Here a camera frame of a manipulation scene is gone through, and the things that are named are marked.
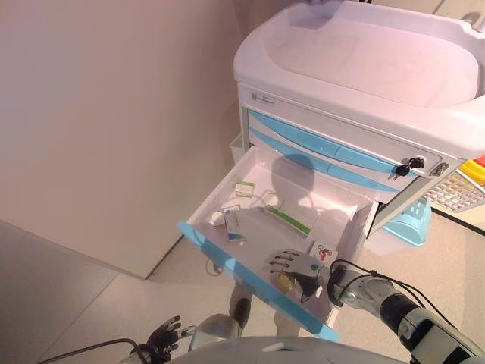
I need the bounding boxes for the pink white medicine box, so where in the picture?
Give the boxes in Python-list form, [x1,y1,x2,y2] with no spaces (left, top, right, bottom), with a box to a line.
[308,241,337,263]

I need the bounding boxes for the small white bottle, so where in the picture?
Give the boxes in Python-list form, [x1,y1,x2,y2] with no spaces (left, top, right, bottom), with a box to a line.
[209,209,227,229]

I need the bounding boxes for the blue white medicine box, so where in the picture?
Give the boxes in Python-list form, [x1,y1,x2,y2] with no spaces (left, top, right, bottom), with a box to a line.
[221,204,248,244]

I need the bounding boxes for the robot left leg grey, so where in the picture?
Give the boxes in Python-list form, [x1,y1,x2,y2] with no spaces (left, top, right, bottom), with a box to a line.
[186,284,252,350]

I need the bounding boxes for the grey robot torso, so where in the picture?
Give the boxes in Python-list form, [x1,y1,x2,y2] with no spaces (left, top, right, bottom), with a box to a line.
[165,334,415,364]

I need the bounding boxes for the cart label sticker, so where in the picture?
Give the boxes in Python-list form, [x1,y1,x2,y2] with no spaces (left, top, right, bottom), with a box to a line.
[251,91,278,106]

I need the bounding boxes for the white medical cart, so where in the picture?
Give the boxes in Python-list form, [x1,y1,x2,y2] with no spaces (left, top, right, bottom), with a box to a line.
[228,0,485,334]

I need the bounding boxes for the black cable at robot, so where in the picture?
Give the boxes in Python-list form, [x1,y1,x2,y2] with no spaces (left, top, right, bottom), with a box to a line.
[35,337,153,364]

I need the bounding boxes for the black keys in lock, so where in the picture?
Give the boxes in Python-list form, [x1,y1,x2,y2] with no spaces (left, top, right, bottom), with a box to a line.
[387,155,428,182]

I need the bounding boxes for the robot right leg grey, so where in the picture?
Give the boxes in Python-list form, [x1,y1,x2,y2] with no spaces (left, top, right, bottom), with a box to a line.
[274,303,301,337]

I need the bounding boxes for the light blue bin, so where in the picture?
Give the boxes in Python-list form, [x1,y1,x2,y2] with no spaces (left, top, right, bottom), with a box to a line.
[365,198,432,254]

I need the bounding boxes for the blue-fronted white cart drawer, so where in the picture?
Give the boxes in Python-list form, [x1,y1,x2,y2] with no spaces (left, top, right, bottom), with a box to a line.
[245,108,443,180]
[177,145,380,343]
[247,126,403,193]

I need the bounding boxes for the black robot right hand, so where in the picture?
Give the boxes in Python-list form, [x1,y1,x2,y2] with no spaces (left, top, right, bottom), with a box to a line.
[263,248,330,305]

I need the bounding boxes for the long green white box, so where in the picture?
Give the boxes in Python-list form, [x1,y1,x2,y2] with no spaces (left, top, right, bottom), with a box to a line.
[243,202,316,240]

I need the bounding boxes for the robot leg grey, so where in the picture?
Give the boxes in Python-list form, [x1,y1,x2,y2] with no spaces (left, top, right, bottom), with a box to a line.
[186,284,252,350]
[274,303,301,337]

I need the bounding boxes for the white mesh side basket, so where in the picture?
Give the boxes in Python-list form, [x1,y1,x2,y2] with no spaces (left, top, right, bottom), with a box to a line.
[421,162,485,214]

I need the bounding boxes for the yellow sharps container red lid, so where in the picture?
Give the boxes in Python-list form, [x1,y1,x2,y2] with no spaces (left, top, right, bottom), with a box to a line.
[455,156,485,191]

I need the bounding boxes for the round yellow medicine jar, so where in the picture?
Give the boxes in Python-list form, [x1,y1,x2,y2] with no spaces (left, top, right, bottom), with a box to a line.
[275,271,297,293]

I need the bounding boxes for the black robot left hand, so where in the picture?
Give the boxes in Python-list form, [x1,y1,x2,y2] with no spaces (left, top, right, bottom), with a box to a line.
[145,315,191,364]

